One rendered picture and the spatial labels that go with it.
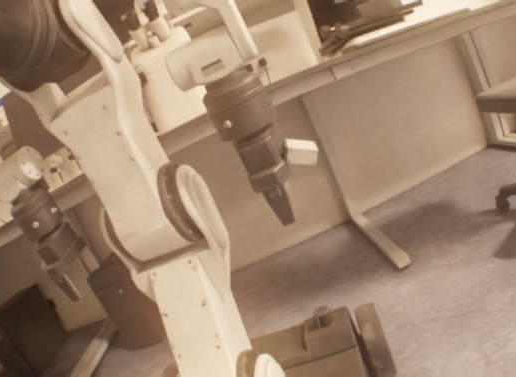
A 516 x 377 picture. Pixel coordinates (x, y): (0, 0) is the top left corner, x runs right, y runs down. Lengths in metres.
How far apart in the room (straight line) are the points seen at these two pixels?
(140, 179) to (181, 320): 0.24
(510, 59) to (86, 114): 2.32
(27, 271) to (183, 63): 2.12
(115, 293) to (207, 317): 0.99
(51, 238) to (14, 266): 1.82
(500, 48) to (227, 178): 1.85
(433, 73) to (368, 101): 0.45
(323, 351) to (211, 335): 0.30
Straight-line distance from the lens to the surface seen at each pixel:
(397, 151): 1.95
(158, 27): 1.06
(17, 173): 0.66
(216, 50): 0.47
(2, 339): 2.08
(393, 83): 1.95
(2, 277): 2.62
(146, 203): 0.56
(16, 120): 1.63
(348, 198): 1.78
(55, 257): 0.69
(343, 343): 0.79
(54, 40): 0.50
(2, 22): 0.44
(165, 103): 1.02
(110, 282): 1.52
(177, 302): 0.61
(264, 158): 0.49
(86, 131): 0.57
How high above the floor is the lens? 0.69
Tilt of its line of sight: 10 degrees down
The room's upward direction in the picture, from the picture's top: 24 degrees counter-clockwise
